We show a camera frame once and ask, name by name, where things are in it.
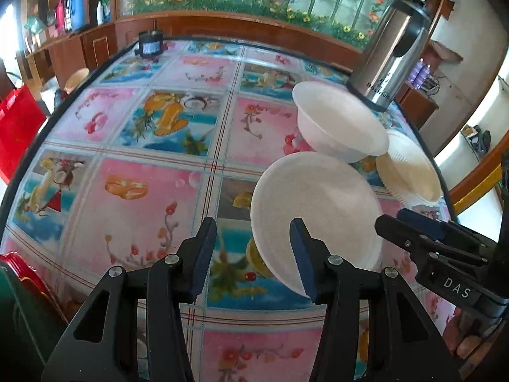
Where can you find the small cream bowl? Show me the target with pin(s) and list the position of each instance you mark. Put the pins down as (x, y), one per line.
(77, 79)

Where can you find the dark bag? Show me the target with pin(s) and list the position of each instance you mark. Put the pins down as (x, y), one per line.
(483, 139)

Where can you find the cream plastic bowl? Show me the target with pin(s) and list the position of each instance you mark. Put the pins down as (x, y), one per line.
(409, 175)

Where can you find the blue label bottle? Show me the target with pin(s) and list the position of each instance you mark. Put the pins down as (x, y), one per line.
(106, 14)

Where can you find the pink thermos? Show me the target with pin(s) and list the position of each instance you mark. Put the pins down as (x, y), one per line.
(59, 16)

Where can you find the steel thermos jug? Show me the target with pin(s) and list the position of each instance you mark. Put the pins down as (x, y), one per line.
(393, 59)

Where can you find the brown woven basket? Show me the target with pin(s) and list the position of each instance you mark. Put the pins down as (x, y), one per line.
(447, 51)

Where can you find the person's right hand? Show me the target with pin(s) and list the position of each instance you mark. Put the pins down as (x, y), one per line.
(469, 346)

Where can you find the green packet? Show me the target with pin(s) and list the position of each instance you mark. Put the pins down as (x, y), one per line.
(34, 24)

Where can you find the wooden partition cabinet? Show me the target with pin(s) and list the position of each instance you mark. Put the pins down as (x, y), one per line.
(99, 43)

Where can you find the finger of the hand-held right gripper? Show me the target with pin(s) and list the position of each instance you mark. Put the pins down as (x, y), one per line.
(397, 230)
(421, 223)

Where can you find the white paper bowl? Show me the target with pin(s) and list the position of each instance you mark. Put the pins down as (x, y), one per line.
(338, 119)
(318, 199)

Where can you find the small black device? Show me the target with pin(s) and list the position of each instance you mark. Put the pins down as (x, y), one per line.
(149, 47)

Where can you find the dark green plastic bowl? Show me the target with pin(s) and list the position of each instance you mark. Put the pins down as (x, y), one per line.
(28, 326)

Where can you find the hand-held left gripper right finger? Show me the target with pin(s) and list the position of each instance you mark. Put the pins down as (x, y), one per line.
(304, 262)

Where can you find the red shopping bag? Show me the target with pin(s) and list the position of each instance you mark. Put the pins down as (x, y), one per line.
(18, 127)

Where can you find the blue thermos jug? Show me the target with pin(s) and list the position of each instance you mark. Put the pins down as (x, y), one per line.
(75, 6)

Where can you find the white bottle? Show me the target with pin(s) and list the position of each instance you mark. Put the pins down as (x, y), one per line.
(100, 14)

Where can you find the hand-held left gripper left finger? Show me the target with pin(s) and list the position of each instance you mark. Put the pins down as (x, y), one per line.
(202, 258)

